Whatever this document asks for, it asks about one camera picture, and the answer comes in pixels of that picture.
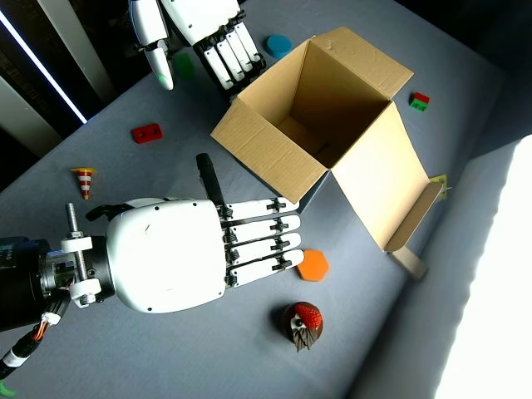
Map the small yellow flat piece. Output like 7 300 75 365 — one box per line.
430 174 453 201

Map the thin bright white strip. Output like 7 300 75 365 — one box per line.
0 8 89 125

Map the open cardboard box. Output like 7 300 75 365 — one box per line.
209 26 445 280

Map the blue cylinder block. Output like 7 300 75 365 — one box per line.
265 34 293 60

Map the chocolate cake toy with strawberry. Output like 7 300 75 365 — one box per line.
280 301 325 353

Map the orange hexagon block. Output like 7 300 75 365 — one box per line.
296 249 331 283

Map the white vertical beam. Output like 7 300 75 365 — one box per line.
36 0 116 104
0 76 63 158

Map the striped toy traffic cone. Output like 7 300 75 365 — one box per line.
69 166 99 201

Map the grey table cloth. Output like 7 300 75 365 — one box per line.
0 0 532 399

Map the red and green toy block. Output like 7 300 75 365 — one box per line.
409 91 431 113

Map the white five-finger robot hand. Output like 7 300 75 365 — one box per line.
127 0 268 103
85 197 305 315

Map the red block with two holes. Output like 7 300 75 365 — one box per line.
131 123 164 145

